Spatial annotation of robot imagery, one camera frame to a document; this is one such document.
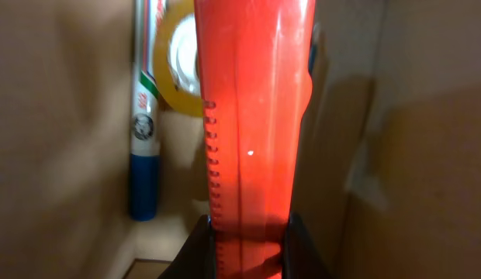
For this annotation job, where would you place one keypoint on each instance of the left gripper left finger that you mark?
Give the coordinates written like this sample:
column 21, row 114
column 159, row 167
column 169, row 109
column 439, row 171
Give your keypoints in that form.
column 197, row 257

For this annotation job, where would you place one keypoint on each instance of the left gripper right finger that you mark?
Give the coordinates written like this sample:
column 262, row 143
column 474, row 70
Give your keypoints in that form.
column 300, row 258

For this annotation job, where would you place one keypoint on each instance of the blue whiteboard marker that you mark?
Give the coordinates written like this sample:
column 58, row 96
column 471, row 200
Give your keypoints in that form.
column 144, row 139

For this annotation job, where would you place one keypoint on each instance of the orange utility knife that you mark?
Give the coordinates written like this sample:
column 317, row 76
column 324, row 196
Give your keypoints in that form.
column 256, row 86

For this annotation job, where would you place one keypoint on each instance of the yellow tape roll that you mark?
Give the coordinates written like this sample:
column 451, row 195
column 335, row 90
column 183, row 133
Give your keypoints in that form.
column 175, row 59

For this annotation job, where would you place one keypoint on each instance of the open cardboard box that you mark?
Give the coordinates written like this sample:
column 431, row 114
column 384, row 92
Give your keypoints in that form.
column 388, row 177

